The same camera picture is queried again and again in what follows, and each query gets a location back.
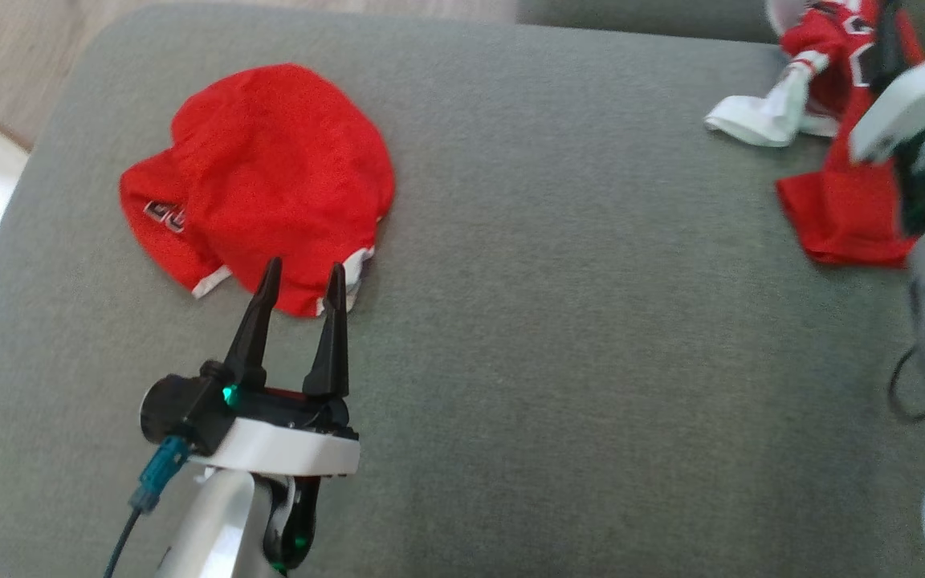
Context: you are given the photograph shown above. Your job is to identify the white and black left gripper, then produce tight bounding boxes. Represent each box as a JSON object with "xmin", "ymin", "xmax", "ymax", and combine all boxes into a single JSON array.
[{"xmin": 189, "ymin": 257, "xmax": 361, "ymax": 478}]

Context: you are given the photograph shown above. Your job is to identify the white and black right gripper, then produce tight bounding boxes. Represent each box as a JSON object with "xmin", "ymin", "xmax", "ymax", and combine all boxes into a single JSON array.
[{"xmin": 848, "ymin": 0, "xmax": 925, "ymax": 238}]

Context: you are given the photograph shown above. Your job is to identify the red and white basketball jersey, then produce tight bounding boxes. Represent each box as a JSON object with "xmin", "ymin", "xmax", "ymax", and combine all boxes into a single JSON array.
[{"xmin": 703, "ymin": 0, "xmax": 925, "ymax": 267}]

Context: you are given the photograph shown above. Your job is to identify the red basketball shorts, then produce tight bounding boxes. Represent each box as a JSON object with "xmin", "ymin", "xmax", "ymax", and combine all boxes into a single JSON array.
[{"xmin": 119, "ymin": 63, "xmax": 396, "ymax": 318}]

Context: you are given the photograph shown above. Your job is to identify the small grey sofa cushion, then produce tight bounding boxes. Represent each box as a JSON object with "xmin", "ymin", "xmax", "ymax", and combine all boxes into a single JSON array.
[{"xmin": 517, "ymin": 0, "xmax": 925, "ymax": 45}]

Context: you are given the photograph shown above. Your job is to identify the grey fabric sofa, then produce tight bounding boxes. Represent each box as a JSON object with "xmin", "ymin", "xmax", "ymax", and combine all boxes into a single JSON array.
[{"xmin": 0, "ymin": 4, "xmax": 925, "ymax": 578}]

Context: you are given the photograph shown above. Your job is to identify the left cable with blue plug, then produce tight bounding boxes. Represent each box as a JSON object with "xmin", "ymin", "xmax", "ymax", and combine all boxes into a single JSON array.
[{"xmin": 105, "ymin": 438, "xmax": 190, "ymax": 578}]

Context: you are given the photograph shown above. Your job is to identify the cable with blue plug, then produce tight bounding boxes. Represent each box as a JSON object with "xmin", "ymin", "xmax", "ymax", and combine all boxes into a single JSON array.
[
  {"xmin": 105, "ymin": 438, "xmax": 190, "ymax": 578},
  {"xmin": 888, "ymin": 345, "xmax": 925, "ymax": 426}
]

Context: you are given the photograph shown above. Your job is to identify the right cable with blue plug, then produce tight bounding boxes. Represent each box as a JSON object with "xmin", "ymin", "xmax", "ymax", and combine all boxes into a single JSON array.
[{"xmin": 888, "ymin": 345, "xmax": 925, "ymax": 426}]

